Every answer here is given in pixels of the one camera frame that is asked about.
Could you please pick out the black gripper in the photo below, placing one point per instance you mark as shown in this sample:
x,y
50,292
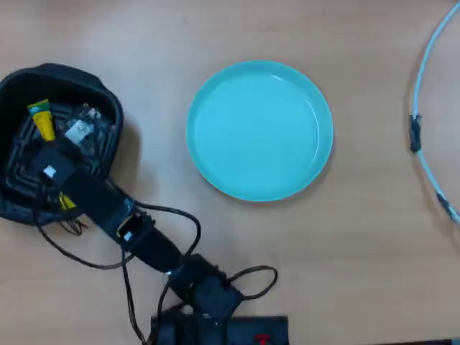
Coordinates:
x,y
59,163

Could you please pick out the yellow instant coffee stick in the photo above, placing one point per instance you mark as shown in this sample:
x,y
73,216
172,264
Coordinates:
x,y
44,124

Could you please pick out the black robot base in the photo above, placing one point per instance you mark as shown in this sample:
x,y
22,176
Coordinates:
x,y
251,328

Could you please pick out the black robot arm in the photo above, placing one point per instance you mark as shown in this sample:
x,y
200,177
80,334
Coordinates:
x,y
93,201

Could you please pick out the black plastic bowl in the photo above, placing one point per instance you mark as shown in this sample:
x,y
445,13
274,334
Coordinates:
x,y
14,90

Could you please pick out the teal round plate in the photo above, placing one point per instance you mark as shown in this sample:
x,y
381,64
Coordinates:
x,y
258,133

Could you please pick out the red clamp knob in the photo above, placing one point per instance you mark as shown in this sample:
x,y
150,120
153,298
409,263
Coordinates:
x,y
262,339

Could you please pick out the long black tape wrap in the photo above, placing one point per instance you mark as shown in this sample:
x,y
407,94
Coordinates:
x,y
415,133

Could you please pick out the short black tape wrap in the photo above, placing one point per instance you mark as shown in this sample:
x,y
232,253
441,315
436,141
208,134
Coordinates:
x,y
443,204

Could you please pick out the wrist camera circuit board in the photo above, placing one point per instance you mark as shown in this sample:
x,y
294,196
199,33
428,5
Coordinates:
x,y
79,130

